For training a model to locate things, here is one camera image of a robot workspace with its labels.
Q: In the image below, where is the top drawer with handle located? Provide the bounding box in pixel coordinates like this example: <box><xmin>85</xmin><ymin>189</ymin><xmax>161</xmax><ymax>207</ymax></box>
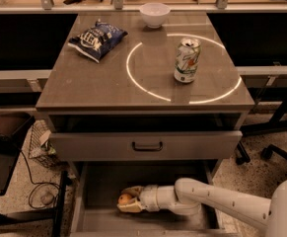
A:
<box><xmin>50</xmin><ymin>131</ymin><xmax>242</xmax><ymax>161</ymax></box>

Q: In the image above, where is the blue chip bag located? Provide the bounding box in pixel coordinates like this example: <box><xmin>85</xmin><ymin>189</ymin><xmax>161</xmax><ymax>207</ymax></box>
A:
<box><xmin>68</xmin><ymin>20</ymin><xmax>128</xmax><ymax>63</ymax></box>

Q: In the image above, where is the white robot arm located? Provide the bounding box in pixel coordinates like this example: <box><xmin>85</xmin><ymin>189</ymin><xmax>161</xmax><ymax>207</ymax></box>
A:
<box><xmin>117</xmin><ymin>178</ymin><xmax>287</xmax><ymax>237</ymax></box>

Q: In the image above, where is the green white soda can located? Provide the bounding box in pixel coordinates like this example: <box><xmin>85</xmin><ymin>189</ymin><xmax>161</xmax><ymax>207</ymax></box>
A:
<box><xmin>174</xmin><ymin>38</ymin><xmax>201</xmax><ymax>83</ymax></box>

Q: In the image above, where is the black office chair base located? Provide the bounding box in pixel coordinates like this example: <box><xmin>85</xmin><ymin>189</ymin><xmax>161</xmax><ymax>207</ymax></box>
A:
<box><xmin>241</xmin><ymin>94</ymin><xmax>287</xmax><ymax>160</ymax></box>

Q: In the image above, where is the grey drawer cabinet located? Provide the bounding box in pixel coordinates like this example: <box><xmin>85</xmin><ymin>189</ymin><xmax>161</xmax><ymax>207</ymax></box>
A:
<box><xmin>35</xmin><ymin>11</ymin><xmax>255</xmax><ymax>237</ymax></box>

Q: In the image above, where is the orange fruit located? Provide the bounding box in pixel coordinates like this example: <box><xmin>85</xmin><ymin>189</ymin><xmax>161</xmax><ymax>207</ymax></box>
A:
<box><xmin>118</xmin><ymin>194</ymin><xmax>133</xmax><ymax>204</ymax></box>

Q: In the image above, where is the open middle drawer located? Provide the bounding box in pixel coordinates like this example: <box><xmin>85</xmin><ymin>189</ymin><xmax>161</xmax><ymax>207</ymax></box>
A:
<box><xmin>70</xmin><ymin>161</ymin><xmax>241</xmax><ymax>237</ymax></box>

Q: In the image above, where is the black chair left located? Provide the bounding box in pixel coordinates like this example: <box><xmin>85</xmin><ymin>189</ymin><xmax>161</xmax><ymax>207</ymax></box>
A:
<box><xmin>0</xmin><ymin>112</ymin><xmax>70</xmax><ymax>237</ymax></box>

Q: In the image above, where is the white bowl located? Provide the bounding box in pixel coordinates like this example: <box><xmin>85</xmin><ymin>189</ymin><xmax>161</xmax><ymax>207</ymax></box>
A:
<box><xmin>139</xmin><ymin>3</ymin><xmax>171</xmax><ymax>29</ymax></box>

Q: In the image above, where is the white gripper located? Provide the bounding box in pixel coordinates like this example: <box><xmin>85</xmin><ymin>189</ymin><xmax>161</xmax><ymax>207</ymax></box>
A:
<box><xmin>117</xmin><ymin>185</ymin><xmax>159</xmax><ymax>213</ymax></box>

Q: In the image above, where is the black floor cable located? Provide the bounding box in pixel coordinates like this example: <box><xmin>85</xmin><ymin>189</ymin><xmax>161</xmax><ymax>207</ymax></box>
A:
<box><xmin>19</xmin><ymin>148</ymin><xmax>62</xmax><ymax>210</ymax></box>

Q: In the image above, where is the wire mesh basket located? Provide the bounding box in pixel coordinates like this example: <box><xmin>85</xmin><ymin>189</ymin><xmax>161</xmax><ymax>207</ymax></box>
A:
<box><xmin>29</xmin><ymin>119</ymin><xmax>59</xmax><ymax>168</ymax></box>

